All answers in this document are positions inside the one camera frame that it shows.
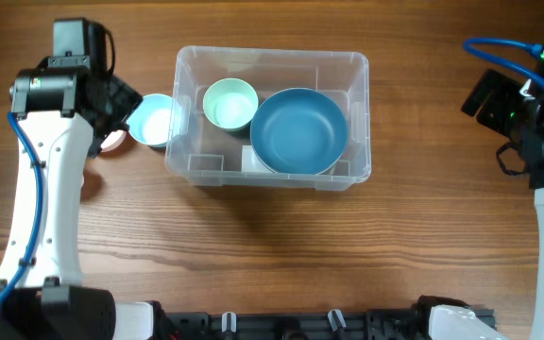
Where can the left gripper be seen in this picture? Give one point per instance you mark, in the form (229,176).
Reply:
(127,98)

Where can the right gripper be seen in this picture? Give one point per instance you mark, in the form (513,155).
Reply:
(506,90)

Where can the mint green plastic bowl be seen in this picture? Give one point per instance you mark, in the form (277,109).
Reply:
(230,104)

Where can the dark blue plate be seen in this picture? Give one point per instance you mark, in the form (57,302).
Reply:
(299,131)

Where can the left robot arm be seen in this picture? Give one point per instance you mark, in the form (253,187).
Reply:
(61,112)

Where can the pink plastic bowl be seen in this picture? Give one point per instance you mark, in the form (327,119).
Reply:
(114,140)

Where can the light blue plastic bowl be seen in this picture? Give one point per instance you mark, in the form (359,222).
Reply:
(149,124)

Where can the clear plastic storage bin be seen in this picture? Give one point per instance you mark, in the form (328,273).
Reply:
(207,155)

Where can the white label in bin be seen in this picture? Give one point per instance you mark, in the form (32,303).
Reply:
(250,163)

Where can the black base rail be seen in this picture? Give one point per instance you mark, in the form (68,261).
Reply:
(391,324)

